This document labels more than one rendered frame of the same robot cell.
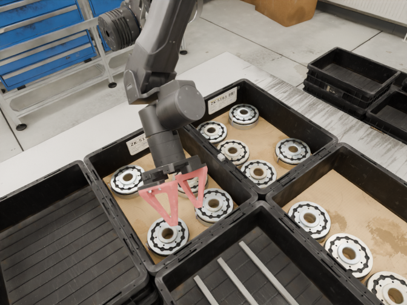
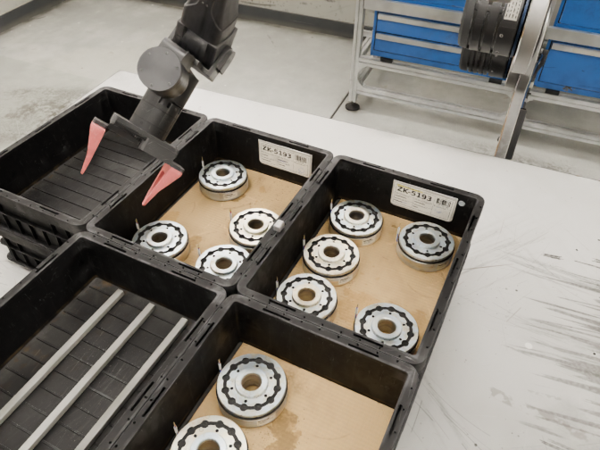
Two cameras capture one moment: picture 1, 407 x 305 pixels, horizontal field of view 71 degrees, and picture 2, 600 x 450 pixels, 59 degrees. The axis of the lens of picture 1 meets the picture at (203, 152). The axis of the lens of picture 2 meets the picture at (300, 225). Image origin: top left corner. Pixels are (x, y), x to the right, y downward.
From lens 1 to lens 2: 0.65 m
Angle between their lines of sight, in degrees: 40
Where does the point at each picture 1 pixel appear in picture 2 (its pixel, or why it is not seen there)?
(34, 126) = (363, 115)
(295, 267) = not seen: hidden behind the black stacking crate
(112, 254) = not seen: hidden behind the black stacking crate
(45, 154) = (255, 115)
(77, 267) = (103, 195)
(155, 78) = (195, 39)
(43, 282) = (80, 180)
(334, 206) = (310, 429)
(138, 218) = (179, 212)
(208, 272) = (133, 303)
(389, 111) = not seen: outside the picture
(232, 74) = (578, 221)
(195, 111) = (155, 79)
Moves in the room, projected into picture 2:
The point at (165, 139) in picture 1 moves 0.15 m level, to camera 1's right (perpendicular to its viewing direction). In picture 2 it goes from (147, 98) to (187, 152)
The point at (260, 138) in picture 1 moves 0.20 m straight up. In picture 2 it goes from (395, 286) to (413, 201)
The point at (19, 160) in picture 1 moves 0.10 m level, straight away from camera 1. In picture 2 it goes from (235, 104) to (245, 88)
